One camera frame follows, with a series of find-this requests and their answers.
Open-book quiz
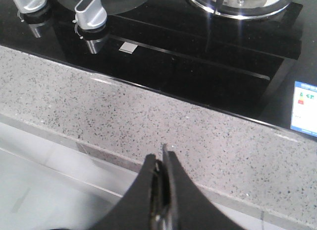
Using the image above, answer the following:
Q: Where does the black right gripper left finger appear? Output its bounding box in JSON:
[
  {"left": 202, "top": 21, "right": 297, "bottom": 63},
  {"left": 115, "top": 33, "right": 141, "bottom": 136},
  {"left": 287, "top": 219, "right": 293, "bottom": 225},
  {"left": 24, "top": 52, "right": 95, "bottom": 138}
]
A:
[{"left": 93, "top": 154, "right": 156, "bottom": 230}]

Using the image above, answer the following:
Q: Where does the black glass cooktop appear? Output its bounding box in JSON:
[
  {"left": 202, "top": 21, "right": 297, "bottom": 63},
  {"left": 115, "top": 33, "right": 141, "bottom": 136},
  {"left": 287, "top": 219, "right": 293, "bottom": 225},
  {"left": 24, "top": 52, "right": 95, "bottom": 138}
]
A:
[{"left": 0, "top": 0, "right": 317, "bottom": 128}]

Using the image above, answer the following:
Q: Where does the silver stove knob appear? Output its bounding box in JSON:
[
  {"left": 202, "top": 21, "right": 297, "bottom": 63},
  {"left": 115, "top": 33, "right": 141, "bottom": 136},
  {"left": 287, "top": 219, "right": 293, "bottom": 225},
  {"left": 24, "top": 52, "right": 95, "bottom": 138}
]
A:
[
  {"left": 13, "top": 0, "right": 47, "bottom": 14},
  {"left": 74, "top": 0, "right": 107, "bottom": 31}
]

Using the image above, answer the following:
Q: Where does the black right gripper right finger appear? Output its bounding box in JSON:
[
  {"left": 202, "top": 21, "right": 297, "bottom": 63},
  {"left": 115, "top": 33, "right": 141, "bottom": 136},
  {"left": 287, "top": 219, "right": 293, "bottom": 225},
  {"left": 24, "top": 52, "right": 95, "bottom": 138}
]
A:
[{"left": 162, "top": 144, "right": 243, "bottom": 230}]

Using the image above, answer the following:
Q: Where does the blue energy label sticker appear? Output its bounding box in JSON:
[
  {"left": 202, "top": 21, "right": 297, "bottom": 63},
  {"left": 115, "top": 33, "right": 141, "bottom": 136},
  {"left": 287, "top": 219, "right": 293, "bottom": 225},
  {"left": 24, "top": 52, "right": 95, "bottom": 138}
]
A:
[{"left": 290, "top": 81, "right": 317, "bottom": 137}]

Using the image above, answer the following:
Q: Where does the grey cabinet front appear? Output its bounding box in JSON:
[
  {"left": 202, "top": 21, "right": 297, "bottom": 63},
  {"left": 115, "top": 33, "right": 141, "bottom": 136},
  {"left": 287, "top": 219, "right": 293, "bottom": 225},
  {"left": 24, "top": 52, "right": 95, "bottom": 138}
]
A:
[{"left": 0, "top": 124, "right": 136, "bottom": 230}]

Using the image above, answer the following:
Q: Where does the silver right stove knob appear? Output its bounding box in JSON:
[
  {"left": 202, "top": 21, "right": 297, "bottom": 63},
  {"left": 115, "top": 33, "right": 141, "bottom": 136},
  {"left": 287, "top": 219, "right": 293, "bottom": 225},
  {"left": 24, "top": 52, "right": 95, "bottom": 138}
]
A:
[{"left": 74, "top": 0, "right": 107, "bottom": 31}]

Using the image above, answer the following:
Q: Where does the small silver cooktop badge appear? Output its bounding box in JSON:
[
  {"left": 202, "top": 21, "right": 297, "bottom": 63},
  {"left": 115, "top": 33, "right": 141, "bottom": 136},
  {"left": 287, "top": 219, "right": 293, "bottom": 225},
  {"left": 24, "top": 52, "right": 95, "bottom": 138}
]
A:
[{"left": 119, "top": 42, "right": 138, "bottom": 54}]

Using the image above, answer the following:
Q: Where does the silver left stove knob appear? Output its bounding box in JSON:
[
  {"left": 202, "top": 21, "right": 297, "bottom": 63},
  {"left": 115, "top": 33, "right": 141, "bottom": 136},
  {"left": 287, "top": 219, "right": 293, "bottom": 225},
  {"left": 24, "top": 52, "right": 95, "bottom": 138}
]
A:
[{"left": 13, "top": 0, "right": 47, "bottom": 14}]

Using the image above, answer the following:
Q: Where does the black right gas burner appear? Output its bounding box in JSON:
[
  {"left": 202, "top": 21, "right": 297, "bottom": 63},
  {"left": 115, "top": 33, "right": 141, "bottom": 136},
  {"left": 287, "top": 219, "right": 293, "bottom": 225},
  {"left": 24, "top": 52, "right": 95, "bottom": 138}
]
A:
[{"left": 184, "top": 0, "right": 294, "bottom": 19}]

